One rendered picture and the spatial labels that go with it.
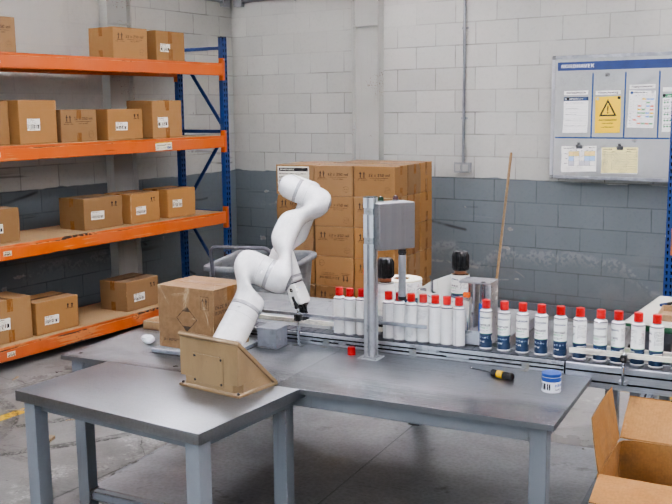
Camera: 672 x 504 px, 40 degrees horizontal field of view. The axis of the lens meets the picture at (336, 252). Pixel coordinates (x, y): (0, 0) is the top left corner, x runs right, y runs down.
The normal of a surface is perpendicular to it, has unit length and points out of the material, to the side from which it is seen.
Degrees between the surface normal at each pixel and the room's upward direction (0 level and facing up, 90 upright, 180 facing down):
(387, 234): 90
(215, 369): 90
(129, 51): 92
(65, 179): 90
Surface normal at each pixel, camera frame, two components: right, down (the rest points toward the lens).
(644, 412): -0.27, -0.74
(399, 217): 0.48, 0.13
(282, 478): -0.44, 0.15
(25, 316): 0.81, 0.08
